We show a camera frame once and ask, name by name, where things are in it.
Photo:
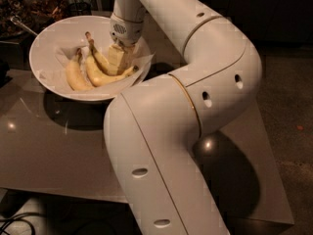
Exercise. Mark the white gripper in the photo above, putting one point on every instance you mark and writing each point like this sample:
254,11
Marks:
125,31

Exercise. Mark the yellow banana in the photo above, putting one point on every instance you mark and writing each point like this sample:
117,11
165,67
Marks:
97,77
101,60
74,75

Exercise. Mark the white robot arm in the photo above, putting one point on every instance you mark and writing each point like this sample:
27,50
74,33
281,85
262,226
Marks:
150,128

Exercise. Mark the white bowl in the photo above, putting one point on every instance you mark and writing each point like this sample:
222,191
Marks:
54,46

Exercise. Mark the glass bowl of snacks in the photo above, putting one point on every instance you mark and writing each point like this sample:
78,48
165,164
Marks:
28,11

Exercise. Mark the white paper liner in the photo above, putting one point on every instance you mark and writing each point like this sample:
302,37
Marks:
86,65

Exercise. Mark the metal spoon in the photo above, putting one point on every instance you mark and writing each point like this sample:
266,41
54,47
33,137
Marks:
18,22

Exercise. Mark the dark wire basket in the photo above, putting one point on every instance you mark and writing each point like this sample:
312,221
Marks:
79,9

